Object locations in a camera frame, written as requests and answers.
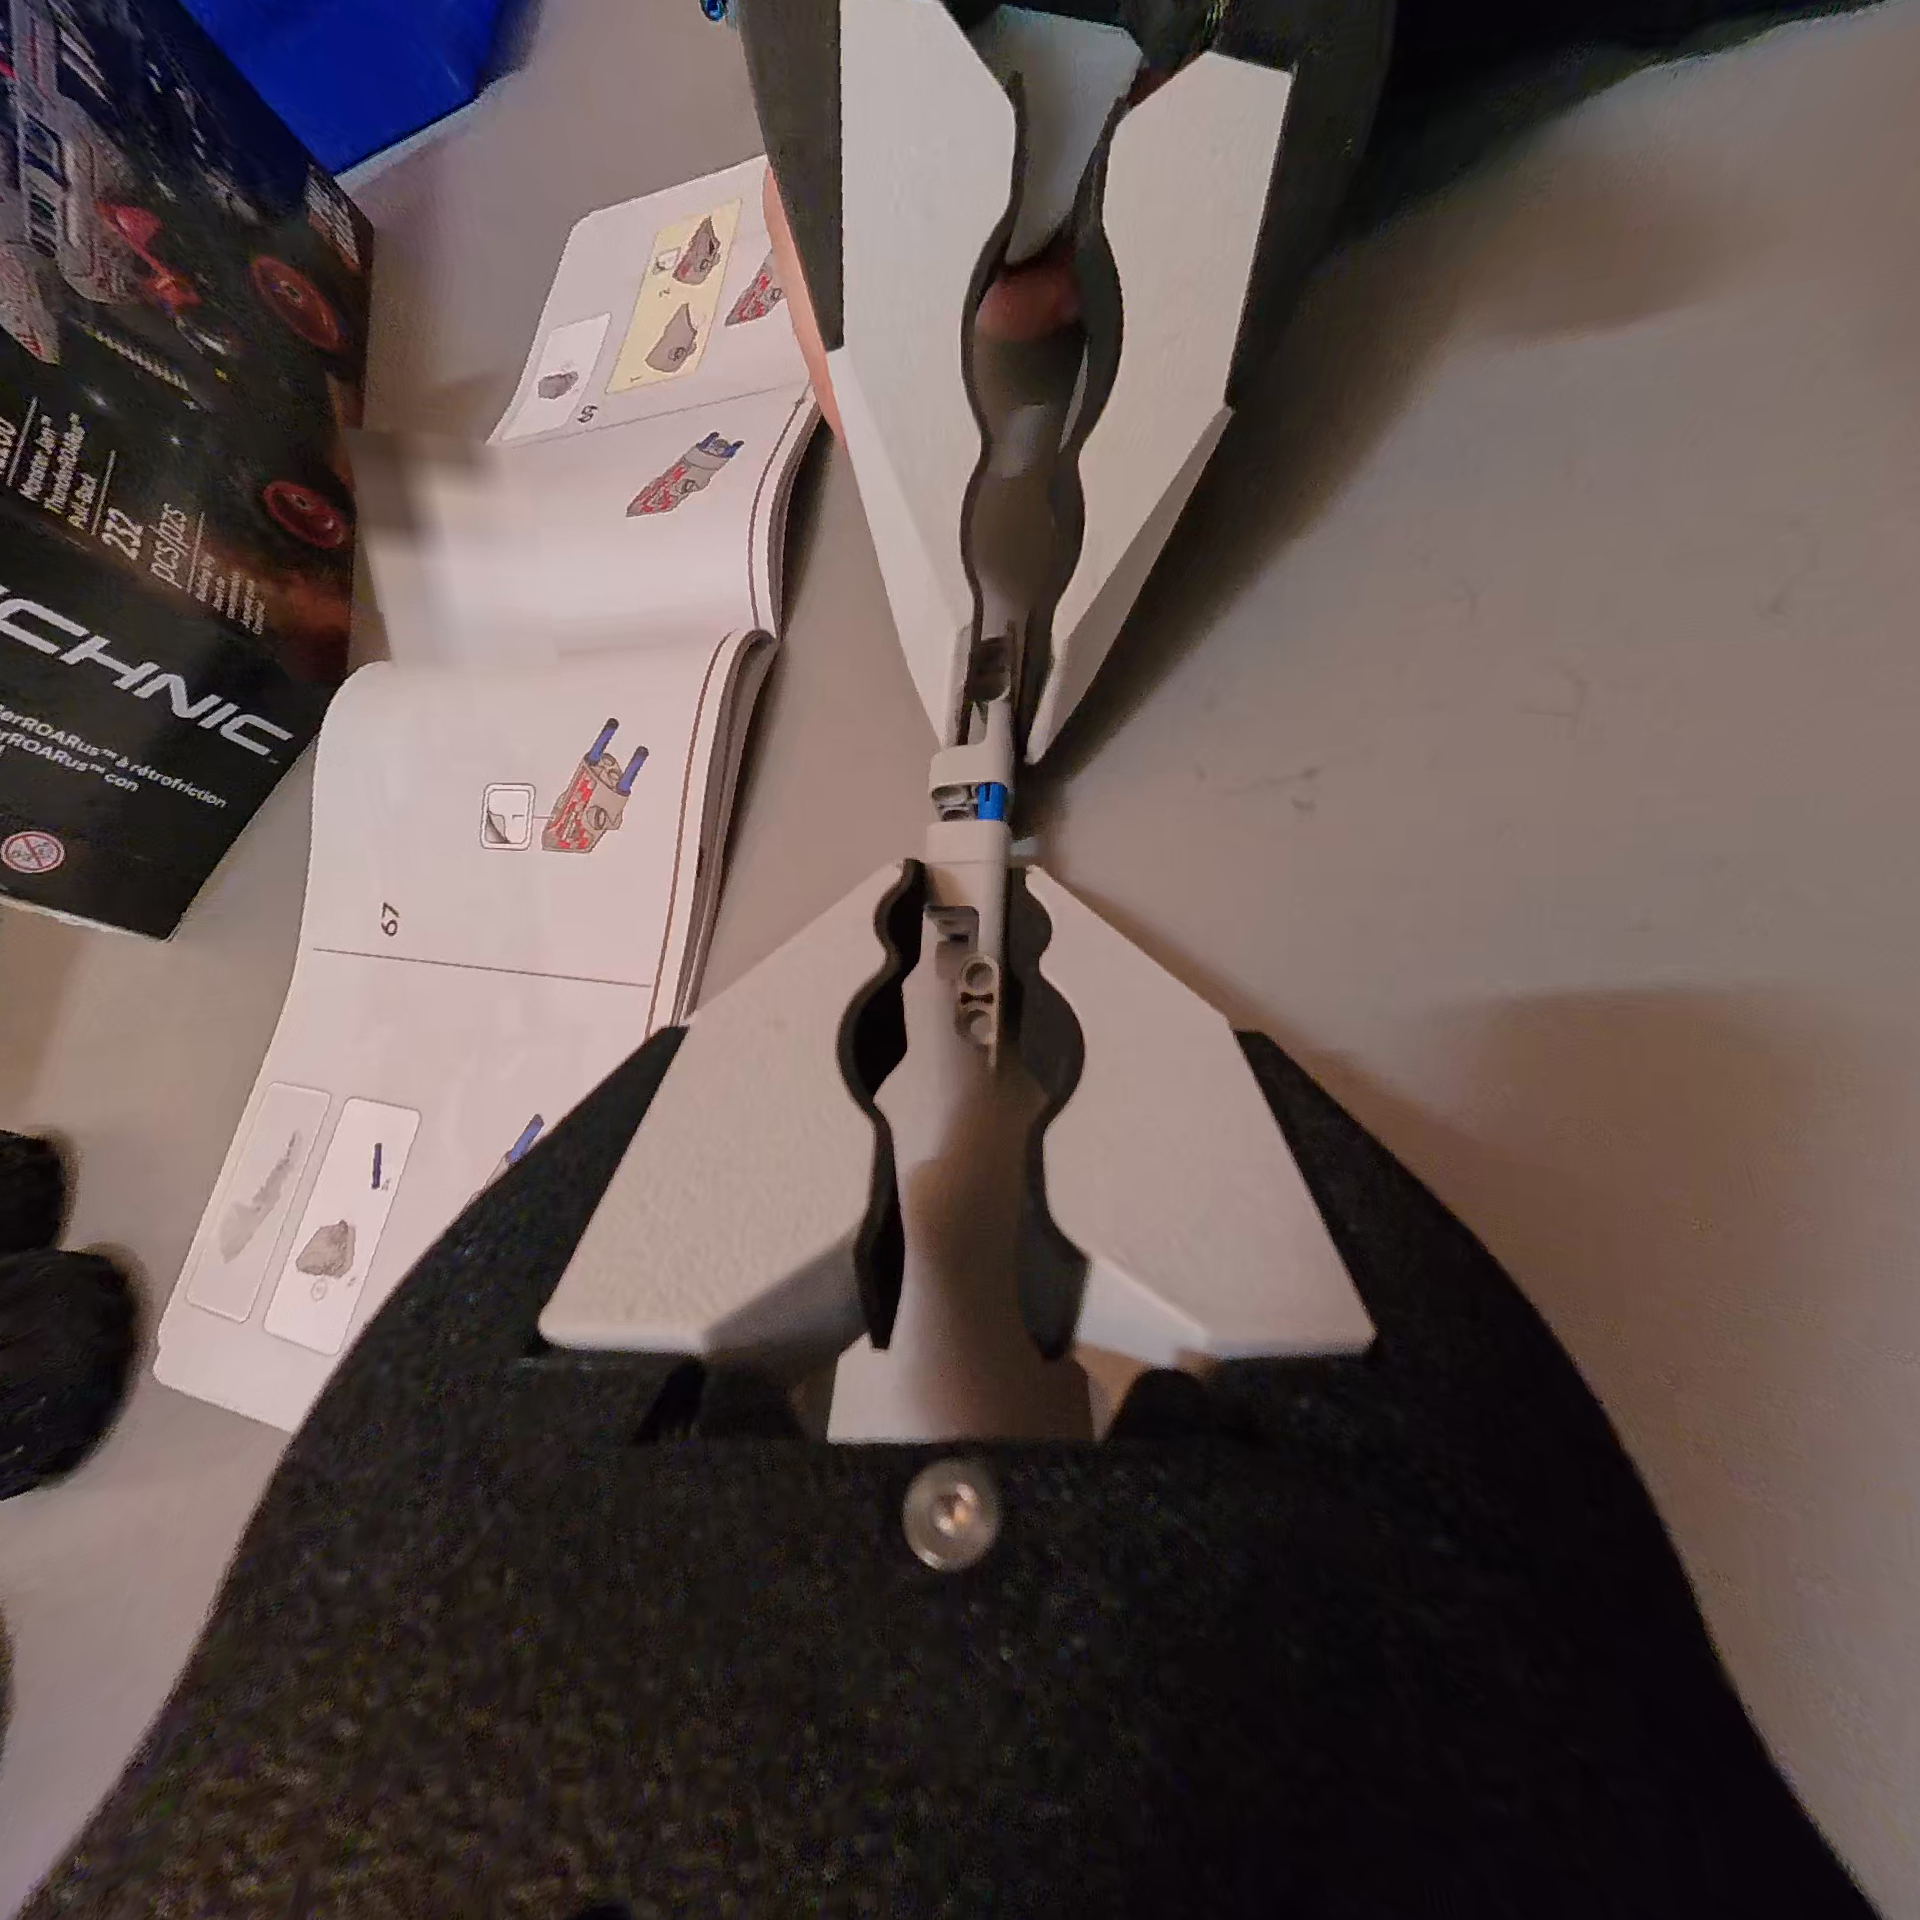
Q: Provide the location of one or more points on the person's right hand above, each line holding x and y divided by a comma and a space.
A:
796, 298

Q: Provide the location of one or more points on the grey toy connector blue pins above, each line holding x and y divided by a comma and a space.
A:
983, 721

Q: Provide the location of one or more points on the black toy wheel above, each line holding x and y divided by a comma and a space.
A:
58, 1369
25, 1188

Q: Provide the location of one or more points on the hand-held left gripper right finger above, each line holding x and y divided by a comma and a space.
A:
1201, 1182

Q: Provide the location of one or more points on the open instruction booklet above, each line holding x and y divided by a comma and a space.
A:
494, 840

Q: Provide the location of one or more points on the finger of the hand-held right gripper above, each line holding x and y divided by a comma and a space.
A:
1185, 374
901, 374

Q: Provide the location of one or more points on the blue plastic bin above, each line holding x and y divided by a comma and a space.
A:
346, 71

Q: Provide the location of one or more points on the light grey toy beam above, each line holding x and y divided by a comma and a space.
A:
960, 915

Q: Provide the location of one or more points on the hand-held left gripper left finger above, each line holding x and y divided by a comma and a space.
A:
718, 1182

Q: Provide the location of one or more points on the black toy box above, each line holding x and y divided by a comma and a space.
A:
134, 569

